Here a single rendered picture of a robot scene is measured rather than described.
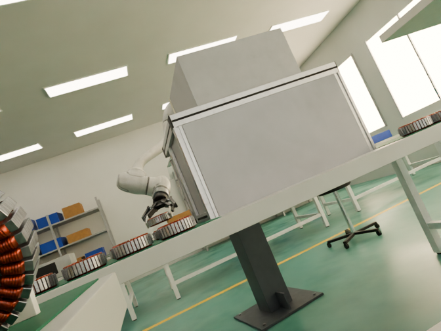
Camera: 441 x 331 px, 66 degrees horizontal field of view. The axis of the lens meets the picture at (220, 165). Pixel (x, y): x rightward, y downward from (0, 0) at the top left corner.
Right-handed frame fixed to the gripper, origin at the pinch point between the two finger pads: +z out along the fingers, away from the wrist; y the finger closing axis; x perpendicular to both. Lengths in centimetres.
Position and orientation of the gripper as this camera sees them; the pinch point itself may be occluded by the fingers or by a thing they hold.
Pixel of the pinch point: (159, 218)
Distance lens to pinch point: 162.7
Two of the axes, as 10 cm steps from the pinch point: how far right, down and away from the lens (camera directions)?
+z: 1.3, 3.8, -9.2
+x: -3.9, -8.3, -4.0
